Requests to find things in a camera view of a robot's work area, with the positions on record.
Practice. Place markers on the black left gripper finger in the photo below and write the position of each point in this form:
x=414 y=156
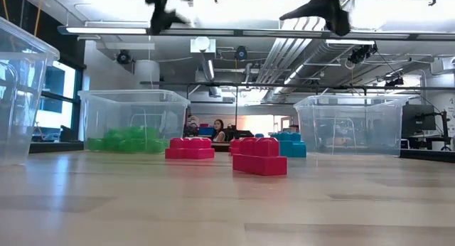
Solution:
x=178 y=18
x=160 y=18

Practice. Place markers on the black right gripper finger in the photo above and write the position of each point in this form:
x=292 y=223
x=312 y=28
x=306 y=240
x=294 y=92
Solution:
x=313 y=10
x=339 y=15

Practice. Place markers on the large red toy block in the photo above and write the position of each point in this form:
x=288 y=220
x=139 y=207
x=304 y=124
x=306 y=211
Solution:
x=188 y=153

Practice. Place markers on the small two-stud red block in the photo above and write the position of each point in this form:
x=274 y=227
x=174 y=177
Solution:
x=234 y=148

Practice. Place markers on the long green toy block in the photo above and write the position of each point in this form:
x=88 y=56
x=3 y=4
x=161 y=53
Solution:
x=97 y=145

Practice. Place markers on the white ceiling lamp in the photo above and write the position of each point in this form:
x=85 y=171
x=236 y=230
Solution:
x=202 y=43

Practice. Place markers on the black ceiling spotlight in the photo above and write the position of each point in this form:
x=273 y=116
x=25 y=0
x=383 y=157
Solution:
x=394 y=81
x=360 y=54

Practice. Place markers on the black round ceiling device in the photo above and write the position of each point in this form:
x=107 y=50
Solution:
x=123 y=57
x=241 y=53

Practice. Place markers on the long ceiling light bar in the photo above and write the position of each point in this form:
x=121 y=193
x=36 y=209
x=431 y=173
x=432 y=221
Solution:
x=106 y=30

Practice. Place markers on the white cylindrical tank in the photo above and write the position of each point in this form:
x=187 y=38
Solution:
x=146 y=73

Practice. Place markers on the black horizontal pipe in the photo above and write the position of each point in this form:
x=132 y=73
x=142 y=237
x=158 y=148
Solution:
x=355 y=87

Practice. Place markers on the clear plastic storage bin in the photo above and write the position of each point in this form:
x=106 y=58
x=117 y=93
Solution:
x=21 y=96
x=142 y=107
x=355 y=125

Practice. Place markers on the person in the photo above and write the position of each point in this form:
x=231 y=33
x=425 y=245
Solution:
x=219 y=132

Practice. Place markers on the black computer monitor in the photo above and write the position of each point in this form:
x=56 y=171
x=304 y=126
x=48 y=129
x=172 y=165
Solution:
x=417 y=119

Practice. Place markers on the silver ventilation duct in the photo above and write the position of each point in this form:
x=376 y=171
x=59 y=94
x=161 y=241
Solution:
x=284 y=57

